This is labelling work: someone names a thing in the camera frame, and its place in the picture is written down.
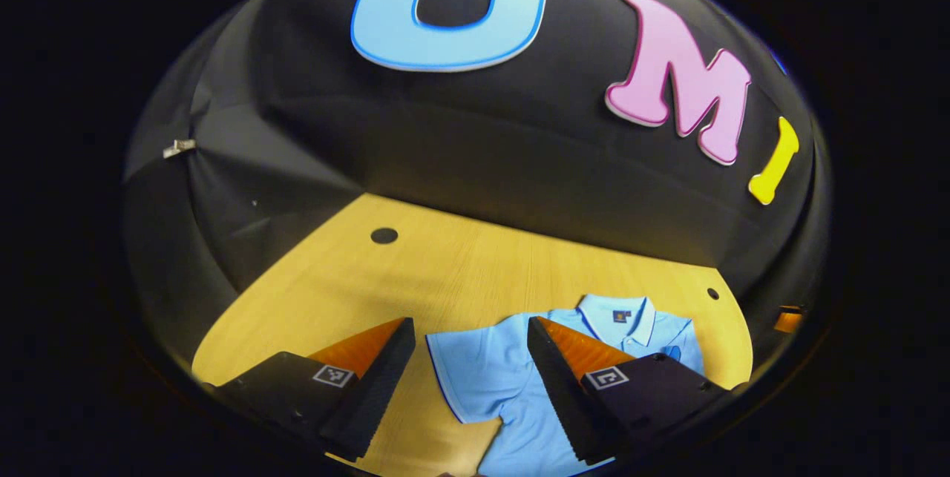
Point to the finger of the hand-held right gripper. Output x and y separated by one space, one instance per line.
788 321

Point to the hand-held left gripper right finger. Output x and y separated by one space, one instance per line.
557 388

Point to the black backdrop cloth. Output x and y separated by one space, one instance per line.
475 136

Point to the silver metal clip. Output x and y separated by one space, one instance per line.
179 147

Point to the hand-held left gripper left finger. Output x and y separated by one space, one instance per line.
375 395

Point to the light blue T-shirt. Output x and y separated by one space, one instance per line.
482 380

